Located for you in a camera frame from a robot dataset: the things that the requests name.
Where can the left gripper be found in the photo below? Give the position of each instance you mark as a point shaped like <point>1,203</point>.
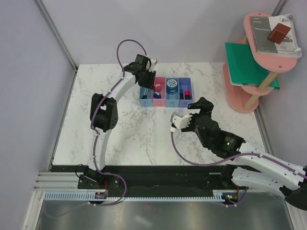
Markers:
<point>150,84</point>

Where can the blue eraser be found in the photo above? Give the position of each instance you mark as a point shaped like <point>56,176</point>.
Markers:
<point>157,95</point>

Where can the pink bin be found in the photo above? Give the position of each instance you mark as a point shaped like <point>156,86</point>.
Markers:
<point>160,102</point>

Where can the grey setup guide booklet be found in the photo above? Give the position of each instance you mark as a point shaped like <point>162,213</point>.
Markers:
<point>261,30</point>

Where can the purple bin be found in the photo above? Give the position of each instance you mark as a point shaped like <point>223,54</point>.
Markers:
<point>185,84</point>

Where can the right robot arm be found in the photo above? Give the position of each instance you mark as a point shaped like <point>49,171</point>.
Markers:
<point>274,175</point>

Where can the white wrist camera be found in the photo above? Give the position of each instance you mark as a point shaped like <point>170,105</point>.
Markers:
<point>151,64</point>
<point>179,121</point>

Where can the pink eraser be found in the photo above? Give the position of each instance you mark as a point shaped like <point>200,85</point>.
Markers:
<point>157,87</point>

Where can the dark red card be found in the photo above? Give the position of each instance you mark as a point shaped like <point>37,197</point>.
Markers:
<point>279,32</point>

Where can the green folder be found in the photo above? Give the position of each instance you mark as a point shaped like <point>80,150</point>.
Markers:
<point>242,67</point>

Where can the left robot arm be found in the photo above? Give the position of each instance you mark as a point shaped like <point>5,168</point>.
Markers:
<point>104,110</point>

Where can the white spiral notebook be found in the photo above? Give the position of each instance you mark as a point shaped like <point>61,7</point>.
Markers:
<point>288,47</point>

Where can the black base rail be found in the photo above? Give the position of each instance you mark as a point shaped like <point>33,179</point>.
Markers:
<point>130,181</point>

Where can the pink two-tier stand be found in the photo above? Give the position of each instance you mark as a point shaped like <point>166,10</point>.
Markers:
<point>245,99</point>

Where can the white slotted cable duct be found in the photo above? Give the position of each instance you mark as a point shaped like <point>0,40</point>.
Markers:
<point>97,197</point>

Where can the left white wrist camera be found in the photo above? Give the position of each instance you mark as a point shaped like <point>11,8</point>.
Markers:
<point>151,64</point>

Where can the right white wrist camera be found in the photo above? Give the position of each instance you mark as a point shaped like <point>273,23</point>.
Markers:
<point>179,121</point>

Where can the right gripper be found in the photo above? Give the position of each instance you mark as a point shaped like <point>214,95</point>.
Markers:
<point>206,107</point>

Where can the light blue bin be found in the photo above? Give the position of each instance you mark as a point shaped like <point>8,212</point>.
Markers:
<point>172,100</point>
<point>146,102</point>

